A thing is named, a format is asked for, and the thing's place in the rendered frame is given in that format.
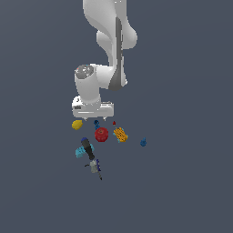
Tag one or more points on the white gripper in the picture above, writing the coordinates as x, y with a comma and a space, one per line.
92, 108

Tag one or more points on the small blue object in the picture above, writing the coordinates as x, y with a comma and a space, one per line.
96, 124

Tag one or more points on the small red cone object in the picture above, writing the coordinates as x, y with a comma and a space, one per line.
114, 123

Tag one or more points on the cyan toy object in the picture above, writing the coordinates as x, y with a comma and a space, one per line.
80, 151

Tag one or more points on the blue clamp object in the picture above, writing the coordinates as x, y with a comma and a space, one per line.
143, 142

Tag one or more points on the red apple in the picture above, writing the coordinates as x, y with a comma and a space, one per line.
101, 134

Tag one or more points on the yellow lemon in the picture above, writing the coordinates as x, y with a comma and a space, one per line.
77, 124

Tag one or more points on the orange patterned box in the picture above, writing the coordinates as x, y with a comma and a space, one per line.
120, 134

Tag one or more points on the grey blue power drill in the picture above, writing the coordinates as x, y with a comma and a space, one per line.
96, 167

